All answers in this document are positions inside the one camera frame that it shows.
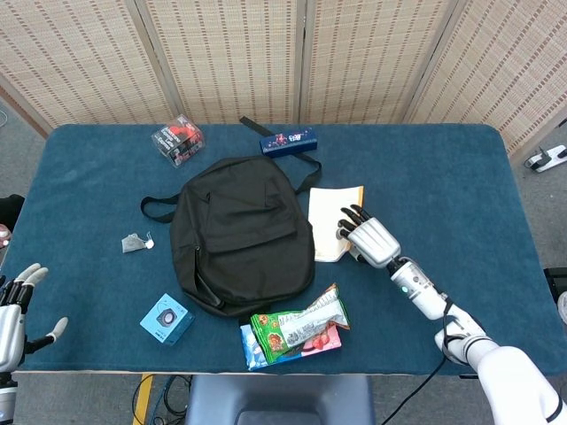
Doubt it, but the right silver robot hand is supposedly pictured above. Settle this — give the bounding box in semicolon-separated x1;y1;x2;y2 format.
337;203;402;270

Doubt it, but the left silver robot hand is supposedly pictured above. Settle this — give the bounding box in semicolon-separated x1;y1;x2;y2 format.
0;262;70;374

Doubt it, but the white book yellow spine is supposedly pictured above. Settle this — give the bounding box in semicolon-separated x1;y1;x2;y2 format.
307;185;365;264

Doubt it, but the black backpack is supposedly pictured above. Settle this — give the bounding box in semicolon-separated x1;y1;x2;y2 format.
140;115;322;319

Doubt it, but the blue table cloth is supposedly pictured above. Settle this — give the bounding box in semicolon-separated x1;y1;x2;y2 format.
0;122;563;376

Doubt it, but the green snack bag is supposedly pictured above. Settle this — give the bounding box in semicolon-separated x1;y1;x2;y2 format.
250;282;351;365

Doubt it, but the black fabric object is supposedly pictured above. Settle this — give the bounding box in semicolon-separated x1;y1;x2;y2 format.
0;194;27;231

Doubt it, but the dark blue long box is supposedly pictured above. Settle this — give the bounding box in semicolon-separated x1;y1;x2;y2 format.
259;127;319;158

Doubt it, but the grey tea bag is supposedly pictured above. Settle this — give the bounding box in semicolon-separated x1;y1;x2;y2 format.
120;230;155;255

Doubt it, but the light blue speaker box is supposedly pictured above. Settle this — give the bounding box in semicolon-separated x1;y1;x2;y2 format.
139;292;196;346

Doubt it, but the blue pink Oreo box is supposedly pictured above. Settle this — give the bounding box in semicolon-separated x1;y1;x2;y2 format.
239;322;343;372

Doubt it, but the woven folding screen panel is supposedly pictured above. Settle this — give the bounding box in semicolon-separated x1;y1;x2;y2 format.
405;0;567;156
300;0;470;125
0;0;185;136
132;0;307;125

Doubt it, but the black box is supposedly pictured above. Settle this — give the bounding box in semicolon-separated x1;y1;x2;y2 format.
543;267;567;306

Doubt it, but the white screen foot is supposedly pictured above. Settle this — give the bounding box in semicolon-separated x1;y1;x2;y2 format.
524;144;567;174

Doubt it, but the clear plastic box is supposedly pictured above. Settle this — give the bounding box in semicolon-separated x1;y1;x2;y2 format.
151;113;207;168

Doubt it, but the black floor cable bundle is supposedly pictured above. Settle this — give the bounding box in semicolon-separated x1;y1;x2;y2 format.
150;375;192;425

